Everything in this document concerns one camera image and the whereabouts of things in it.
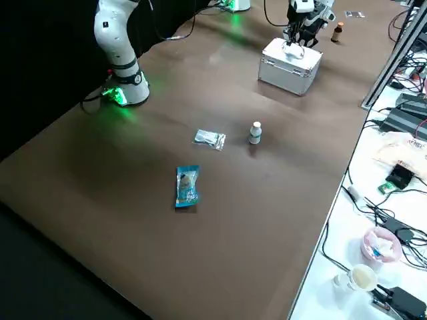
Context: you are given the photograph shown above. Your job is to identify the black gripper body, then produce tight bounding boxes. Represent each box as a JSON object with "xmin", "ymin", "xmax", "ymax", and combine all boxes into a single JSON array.
[
  {"xmin": 287, "ymin": 8, "xmax": 306, "ymax": 31},
  {"xmin": 304, "ymin": 13, "xmax": 324, "ymax": 34}
]

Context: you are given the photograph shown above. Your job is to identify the silver aluminium medicine case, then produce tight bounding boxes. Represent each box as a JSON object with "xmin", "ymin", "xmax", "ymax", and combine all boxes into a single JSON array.
[{"xmin": 257, "ymin": 37, "xmax": 324, "ymax": 97}]

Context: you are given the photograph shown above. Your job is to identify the small black open box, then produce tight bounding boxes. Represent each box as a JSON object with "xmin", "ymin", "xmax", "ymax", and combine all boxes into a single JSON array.
[{"xmin": 388, "ymin": 163, "xmax": 415, "ymax": 188}]

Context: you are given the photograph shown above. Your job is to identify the brown bottle with orange cap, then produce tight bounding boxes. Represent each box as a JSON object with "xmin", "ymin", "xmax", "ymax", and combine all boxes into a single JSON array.
[{"xmin": 330, "ymin": 21, "xmax": 345, "ymax": 43}]

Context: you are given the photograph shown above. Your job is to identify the small white plastic bottle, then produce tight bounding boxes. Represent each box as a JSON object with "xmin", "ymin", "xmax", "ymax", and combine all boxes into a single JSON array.
[{"xmin": 248, "ymin": 121, "xmax": 262, "ymax": 145}]

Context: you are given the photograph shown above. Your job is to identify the large black power adapter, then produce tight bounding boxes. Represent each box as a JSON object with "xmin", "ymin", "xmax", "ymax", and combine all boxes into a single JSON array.
[{"xmin": 380, "ymin": 106, "xmax": 427, "ymax": 135}]

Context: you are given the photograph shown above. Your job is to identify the small clear foil packet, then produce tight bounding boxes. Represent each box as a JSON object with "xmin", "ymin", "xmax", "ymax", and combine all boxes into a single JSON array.
[{"xmin": 192, "ymin": 128, "xmax": 228, "ymax": 151}]

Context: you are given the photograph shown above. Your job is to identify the plastic bag with red print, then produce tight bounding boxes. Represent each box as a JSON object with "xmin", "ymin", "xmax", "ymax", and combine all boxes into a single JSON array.
[{"xmin": 372, "ymin": 130, "xmax": 427, "ymax": 183}]

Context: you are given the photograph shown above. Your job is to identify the white plug connector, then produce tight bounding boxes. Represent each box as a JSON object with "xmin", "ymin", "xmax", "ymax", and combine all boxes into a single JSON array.
[{"xmin": 346, "ymin": 185, "xmax": 366, "ymax": 206}]

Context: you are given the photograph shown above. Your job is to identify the teal printed packet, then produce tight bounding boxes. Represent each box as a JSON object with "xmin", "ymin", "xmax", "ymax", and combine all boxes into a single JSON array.
[{"xmin": 174, "ymin": 164, "xmax": 203, "ymax": 210}]

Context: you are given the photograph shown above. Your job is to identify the pink cup with tissue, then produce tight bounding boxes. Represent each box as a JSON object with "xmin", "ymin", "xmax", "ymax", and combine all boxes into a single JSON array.
[{"xmin": 362, "ymin": 226, "xmax": 402, "ymax": 265}]

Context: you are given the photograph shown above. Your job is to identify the paper cup with beige lid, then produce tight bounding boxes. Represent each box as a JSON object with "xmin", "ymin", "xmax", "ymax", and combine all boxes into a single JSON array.
[{"xmin": 346, "ymin": 263, "xmax": 380, "ymax": 293}]

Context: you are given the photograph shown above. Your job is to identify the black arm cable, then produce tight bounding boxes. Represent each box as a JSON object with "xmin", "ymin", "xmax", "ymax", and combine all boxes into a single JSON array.
[{"xmin": 264, "ymin": 0, "xmax": 290, "ymax": 27}]

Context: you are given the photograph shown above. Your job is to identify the aluminium profile post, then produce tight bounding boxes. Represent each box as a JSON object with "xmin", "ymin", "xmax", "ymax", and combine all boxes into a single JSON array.
[{"xmin": 359, "ymin": 18, "xmax": 427, "ymax": 109}]

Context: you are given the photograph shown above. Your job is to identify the black cable with silver connector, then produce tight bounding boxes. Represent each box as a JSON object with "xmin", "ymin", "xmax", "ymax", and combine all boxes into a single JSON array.
[{"xmin": 146, "ymin": 0, "xmax": 216, "ymax": 43}]

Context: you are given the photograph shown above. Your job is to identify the black base cables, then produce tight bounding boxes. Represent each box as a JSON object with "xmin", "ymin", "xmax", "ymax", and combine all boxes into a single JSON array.
[{"xmin": 81, "ymin": 87, "xmax": 113, "ymax": 115}]

